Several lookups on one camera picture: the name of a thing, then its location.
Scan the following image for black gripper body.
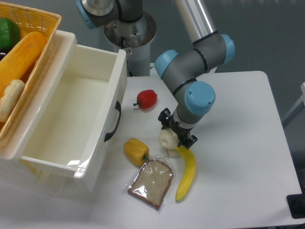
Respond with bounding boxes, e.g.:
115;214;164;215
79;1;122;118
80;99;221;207
169;116;193;139

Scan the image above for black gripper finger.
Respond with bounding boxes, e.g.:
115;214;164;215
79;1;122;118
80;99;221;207
178;135;198;149
158;108;171;130

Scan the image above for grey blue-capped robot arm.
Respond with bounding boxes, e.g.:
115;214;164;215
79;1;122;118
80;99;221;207
76;0;235;148

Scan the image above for yellow banana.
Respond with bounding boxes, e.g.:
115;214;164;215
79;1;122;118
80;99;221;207
175;146;196;202

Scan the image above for red bell pepper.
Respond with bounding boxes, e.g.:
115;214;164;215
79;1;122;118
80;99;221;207
133;90;157;109

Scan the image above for yellow bell pepper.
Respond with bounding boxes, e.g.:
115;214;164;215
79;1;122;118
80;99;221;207
123;138;149;167

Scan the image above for bread slice in plastic bag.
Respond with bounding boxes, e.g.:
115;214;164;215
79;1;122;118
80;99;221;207
123;155;176;211

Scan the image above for white plastic drawer bin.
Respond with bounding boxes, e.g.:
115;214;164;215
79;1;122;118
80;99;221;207
0;31;127;195

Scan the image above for white furniture leg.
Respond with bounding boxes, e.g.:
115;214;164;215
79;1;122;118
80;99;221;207
282;83;305;128

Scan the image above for black object at table edge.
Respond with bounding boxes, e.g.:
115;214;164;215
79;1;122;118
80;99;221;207
286;194;305;219

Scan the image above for orange baguette loaf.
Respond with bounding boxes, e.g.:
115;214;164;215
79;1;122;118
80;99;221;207
0;31;47;96

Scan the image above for yellow wicker basket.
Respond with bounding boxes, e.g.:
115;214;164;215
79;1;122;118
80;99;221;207
0;2;61;139

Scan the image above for green bell pepper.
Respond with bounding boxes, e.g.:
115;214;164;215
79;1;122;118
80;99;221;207
0;18;20;49

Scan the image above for black drawer handle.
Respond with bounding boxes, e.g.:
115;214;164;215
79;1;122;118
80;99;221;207
104;101;122;142

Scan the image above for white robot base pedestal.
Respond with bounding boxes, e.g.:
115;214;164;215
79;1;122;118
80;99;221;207
104;12;157;76

